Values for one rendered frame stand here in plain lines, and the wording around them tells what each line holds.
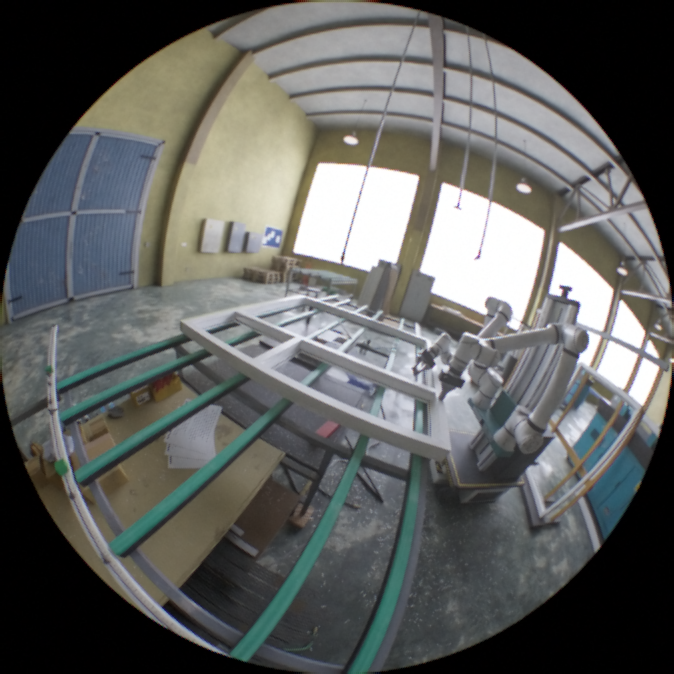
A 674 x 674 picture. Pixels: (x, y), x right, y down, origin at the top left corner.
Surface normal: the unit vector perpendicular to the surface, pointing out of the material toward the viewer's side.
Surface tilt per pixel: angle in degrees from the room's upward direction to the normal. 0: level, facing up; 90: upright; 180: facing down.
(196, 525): 0
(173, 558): 0
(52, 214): 90
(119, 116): 90
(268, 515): 0
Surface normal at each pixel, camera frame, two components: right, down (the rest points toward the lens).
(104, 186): 0.90, 0.35
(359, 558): 0.26, -0.90
